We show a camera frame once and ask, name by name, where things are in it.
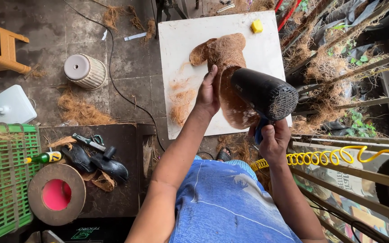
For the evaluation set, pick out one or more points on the brown coconut fibre animal figure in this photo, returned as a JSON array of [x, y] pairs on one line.
[[226, 50]]

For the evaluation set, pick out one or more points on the white paper strip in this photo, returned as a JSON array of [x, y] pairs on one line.
[[135, 36]]

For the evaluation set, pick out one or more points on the large loose coconut fibre heap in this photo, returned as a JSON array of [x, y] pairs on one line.
[[81, 111]]

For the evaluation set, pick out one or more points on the round cardboard disc pink hole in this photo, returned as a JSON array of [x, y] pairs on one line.
[[37, 199]]

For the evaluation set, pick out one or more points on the white fan base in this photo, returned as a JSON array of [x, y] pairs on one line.
[[14, 104]]

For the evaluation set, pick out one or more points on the metal railing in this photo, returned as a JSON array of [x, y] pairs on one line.
[[349, 176]]

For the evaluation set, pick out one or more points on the black rubber mould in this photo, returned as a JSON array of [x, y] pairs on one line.
[[111, 167], [78, 158]]

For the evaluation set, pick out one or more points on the orange wooden stool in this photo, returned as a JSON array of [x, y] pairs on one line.
[[7, 50]]

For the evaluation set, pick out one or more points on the scattered coconut fibre clumps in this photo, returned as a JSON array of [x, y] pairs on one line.
[[111, 17]]

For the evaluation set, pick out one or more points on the heap of fibre and plants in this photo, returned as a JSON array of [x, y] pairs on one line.
[[322, 64]]

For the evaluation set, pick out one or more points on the white ribbed flower pot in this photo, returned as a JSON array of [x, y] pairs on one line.
[[86, 71]]

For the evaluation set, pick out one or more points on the black metal stand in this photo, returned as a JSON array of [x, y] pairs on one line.
[[167, 8]]

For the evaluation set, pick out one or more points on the person's left fingers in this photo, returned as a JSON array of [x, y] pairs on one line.
[[212, 76]]

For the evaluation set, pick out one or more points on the dark brown work table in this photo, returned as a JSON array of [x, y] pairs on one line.
[[123, 148]]

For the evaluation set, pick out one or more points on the trampled coconut fibre pile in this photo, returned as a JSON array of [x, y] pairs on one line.
[[240, 146]]

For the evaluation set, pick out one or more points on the curled brown fibre sheet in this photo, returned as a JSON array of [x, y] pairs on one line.
[[104, 182]]

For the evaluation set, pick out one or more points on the printed banner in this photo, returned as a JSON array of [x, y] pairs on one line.
[[344, 184]]

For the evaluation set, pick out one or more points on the green black utility knife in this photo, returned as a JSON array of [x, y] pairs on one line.
[[86, 141]]

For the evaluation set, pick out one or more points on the person's left hand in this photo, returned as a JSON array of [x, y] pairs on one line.
[[208, 98]]

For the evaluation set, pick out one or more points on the green glass bottle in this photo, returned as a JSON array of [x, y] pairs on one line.
[[44, 157]]

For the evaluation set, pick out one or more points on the white square board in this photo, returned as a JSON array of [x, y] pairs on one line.
[[181, 44]]

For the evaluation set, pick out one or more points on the thin coconut fibre tufts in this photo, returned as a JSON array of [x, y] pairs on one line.
[[181, 108]]

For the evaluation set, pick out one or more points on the yellow sponge block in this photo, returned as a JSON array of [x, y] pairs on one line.
[[257, 26]]

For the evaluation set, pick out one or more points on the black box green print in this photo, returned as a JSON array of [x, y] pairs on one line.
[[110, 231]]

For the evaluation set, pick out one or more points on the person's blue shirt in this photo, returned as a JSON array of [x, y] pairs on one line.
[[221, 209]]

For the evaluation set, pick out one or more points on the black sandal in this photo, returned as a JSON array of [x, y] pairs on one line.
[[224, 155]]

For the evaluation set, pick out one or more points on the green plastic crate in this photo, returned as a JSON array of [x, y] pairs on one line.
[[2, 175]]

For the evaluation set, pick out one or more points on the person's right hand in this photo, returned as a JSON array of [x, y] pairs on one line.
[[277, 141]]

